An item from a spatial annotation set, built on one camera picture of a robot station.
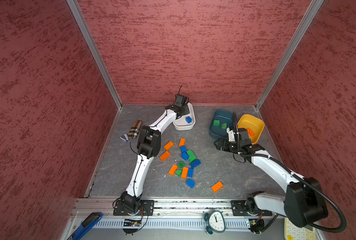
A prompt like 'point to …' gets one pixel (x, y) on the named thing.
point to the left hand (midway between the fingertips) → (185, 111)
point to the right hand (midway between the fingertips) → (219, 146)
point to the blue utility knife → (86, 225)
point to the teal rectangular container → (224, 117)
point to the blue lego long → (195, 163)
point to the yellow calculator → (292, 232)
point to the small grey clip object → (124, 138)
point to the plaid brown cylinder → (137, 124)
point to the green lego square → (216, 122)
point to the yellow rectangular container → (256, 125)
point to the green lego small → (224, 125)
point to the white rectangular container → (191, 114)
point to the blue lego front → (190, 183)
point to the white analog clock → (215, 221)
